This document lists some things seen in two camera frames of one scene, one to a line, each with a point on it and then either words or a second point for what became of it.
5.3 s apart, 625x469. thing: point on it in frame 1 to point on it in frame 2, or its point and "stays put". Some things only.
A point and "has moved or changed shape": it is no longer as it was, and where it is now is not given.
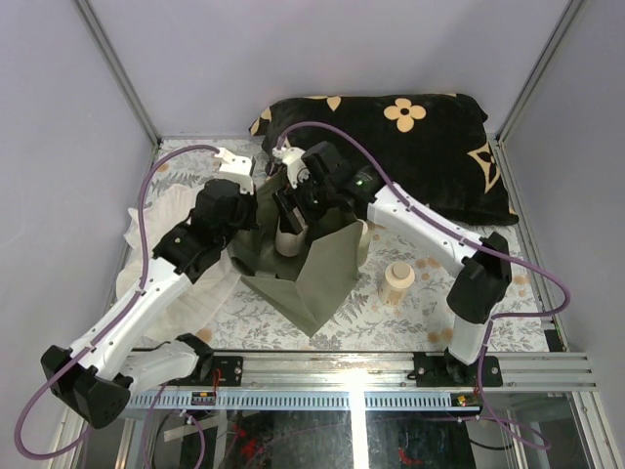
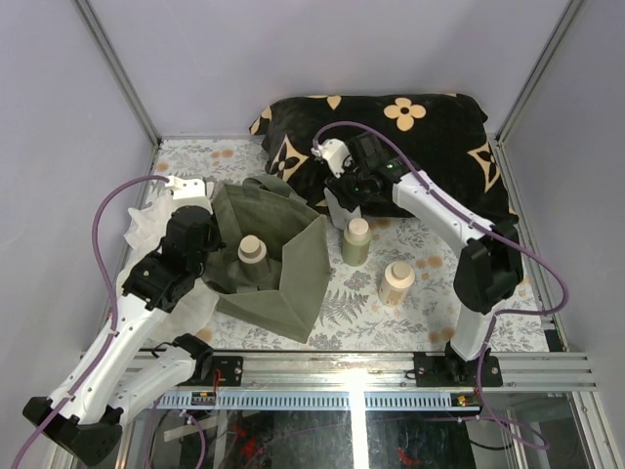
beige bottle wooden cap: [290, 244] to [251, 250]
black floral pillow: [433, 144] stays put
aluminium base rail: [398, 371] stays put
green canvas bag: [306, 287] has moved or changed shape
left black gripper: [251, 200] to [219, 243]
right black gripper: [286, 200] to [339, 187]
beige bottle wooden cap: [398, 277] stays put
